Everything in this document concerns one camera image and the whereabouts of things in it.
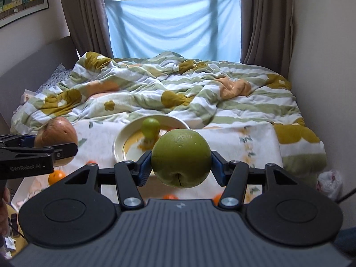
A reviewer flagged brown onion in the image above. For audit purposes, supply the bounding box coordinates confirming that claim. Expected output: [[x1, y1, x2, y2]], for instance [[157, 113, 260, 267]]
[[34, 117, 79, 166]]

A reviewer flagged small green fruit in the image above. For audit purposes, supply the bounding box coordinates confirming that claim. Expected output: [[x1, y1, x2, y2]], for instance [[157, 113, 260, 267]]
[[142, 117, 161, 141]]

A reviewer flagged white plastic bag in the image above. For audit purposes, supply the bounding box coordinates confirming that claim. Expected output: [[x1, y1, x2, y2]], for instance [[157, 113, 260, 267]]
[[316, 169, 344, 201]]

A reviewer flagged large green apple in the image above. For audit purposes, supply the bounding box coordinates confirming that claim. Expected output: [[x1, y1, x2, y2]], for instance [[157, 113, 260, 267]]
[[151, 128, 212, 188]]

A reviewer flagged tissue pack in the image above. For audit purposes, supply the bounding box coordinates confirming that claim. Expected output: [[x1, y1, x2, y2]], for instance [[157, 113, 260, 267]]
[[23, 89, 38, 103]]

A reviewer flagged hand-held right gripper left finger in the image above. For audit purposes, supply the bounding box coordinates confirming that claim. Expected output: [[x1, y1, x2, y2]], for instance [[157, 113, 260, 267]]
[[65, 151, 153, 211]]

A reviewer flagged light blue window cloth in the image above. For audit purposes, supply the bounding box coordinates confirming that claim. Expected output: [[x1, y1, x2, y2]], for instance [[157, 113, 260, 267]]
[[105, 0, 242, 62]]

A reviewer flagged brown curtain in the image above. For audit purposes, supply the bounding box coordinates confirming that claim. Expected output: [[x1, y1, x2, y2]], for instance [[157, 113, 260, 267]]
[[239, 0, 295, 79], [57, 0, 114, 59]]

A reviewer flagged blue patterned pillow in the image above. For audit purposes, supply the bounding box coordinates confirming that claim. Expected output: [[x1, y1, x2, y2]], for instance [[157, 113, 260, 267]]
[[36, 62, 72, 93]]

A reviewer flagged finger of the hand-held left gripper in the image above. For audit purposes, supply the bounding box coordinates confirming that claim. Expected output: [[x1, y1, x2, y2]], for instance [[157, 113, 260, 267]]
[[0, 134, 37, 148], [0, 142, 79, 160]]

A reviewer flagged green striped floral duvet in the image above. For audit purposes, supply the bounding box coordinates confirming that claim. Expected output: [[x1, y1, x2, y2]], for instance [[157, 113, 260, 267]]
[[10, 51, 328, 176]]

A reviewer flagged black cable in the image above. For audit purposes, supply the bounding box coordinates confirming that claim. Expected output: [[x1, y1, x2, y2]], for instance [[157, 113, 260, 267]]
[[335, 185, 356, 204]]

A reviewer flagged white floral bed sheet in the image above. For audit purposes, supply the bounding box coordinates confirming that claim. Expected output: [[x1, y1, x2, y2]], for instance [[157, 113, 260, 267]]
[[16, 119, 285, 210]]

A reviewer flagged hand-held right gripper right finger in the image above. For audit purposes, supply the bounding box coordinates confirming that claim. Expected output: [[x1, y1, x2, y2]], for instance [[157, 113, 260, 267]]
[[210, 151, 300, 210]]

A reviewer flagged person's left hand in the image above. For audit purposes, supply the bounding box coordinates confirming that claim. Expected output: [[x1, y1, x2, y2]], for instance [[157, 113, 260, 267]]
[[0, 185, 11, 237]]

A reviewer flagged cream round plate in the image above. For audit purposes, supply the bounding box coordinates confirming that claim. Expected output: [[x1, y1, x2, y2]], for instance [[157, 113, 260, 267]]
[[112, 115, 191, 163]]

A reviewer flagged grey bed headboard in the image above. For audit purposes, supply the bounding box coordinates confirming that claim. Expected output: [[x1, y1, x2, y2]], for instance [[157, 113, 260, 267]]
[[0, 35, 79, 134]]

